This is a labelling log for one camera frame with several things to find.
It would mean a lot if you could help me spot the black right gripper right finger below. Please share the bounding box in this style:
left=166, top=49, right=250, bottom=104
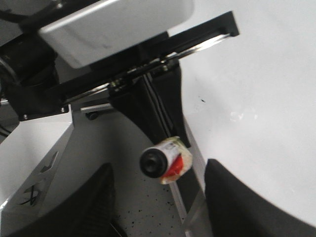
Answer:
left=204, top=159, right=316, bottom=237

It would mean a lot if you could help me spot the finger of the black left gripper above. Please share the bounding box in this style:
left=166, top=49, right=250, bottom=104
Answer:
left=148, top=61, right=191, bottom=148
left=109, top=76, right=169, bottom=144

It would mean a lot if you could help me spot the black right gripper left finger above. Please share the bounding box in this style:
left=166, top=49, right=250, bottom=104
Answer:
left=11, top=163, right=127, bottom=237

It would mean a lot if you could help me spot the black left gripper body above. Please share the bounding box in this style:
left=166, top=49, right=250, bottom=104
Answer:
left=4, top=11, right=239, bottom=121

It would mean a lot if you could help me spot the white whiteboard marker with tape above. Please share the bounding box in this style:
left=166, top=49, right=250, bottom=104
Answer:
left=139, top=136, right=193, bottom=185

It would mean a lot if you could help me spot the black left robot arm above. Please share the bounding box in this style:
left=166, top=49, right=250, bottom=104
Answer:
left=0, top=0, right=239, bottom=146

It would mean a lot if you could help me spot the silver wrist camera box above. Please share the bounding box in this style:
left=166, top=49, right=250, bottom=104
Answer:
left=39, top=0, right=194, bottom=69

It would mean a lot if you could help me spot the white whiteboard with metal frame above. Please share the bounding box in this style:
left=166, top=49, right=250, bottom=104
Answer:
left=0, top=0, right=316, bottom=237

